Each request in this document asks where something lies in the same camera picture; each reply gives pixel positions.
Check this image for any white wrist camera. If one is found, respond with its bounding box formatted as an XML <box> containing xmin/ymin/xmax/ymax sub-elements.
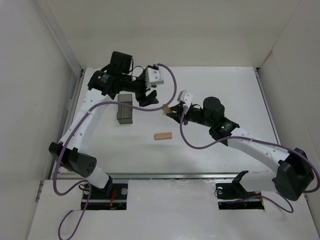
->
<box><xmin>145</xmin><ymin>65</ymin><xmax>164</xmax><ymax>89</ymax></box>
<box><xmin>177</xmin><ymin>90</ymin><xmax>194</xmax><ymax>109</ymax></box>

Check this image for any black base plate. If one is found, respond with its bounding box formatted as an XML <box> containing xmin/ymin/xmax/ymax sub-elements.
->
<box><xmin>214</xmin><ymin>170</ymin><xmax>265</xmax><ymax>210</ymax></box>
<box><xmin>78</xmin><ymin>182</ymin><xmax>128</xmax><ymax>211</ymax></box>

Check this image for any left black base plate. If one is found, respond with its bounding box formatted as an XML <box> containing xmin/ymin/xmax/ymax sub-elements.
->
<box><xmin>78</xmin><ymin>182</ymin><xmax>128</xmax><ymax>211</ymax></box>

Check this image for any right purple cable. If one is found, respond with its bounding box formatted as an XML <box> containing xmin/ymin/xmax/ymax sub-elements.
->
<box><xmin>179</xmin><ymin>104</ymin><xmax>320</xmax><ymax>214</ymax></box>

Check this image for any purple cable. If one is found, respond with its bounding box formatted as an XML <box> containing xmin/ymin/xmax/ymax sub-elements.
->
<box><xmin>179</xmin><ymin>104</ymin><xmax>320</xmax><ymax>214</ymax></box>
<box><xmin>52</xmin><ymin>63</ymin><xmax>177</xmax><ymax>240</ymax></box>

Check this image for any dark transparent plastic bin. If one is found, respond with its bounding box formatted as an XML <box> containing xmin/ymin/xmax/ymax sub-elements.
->
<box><xmin>116</xmin><ymin>94</ymin><xmax>133</xmax><ymax>125</ymax></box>

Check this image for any thin wood block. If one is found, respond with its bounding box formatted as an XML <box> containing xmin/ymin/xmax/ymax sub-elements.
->
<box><xmin>162</xmin><ymin>106</ymin><xmax>173</xmax><ymax>114</ymax></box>

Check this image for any long rectangular wood block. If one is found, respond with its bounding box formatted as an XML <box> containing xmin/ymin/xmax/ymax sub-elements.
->
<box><xmin>154</xmin><ymin>132</ymin><xmax>173</xmax><ymax>141</ymax></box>

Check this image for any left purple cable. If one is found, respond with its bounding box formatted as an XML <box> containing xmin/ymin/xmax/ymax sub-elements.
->
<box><xmin>52</xmin><ymin>63</ymin><xmax>177</xmax><ymax>240</ymax></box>

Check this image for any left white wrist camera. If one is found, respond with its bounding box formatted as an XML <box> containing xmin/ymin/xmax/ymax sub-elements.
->
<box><xmin>145</xmin><ymin>65</ymin><xmax>164</xmax><ymax>89</ymax></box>

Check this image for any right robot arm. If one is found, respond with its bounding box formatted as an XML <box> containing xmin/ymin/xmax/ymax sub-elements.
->
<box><xmin>164</xmin><ymin>95</ymin><xmax>320</xmax><ymax>201</ymax></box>

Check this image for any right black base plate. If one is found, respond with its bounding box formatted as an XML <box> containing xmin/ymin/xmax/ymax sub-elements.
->
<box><xmin>214</xmin><ymin>170</ymin><xmax>265</xmax><ymax>210</ymax></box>

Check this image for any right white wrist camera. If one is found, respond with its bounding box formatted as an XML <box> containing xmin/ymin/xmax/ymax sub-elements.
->
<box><xmin>177</xmin><ymin>90</ymin><xmax>194</xmax><ymax>109</ymax></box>

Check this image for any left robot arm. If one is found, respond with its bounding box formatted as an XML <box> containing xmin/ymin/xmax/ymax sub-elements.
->
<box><xmin>49</xmin><ymin>51</ymin><xmax>163</xmax><ymax>192</ymax></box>

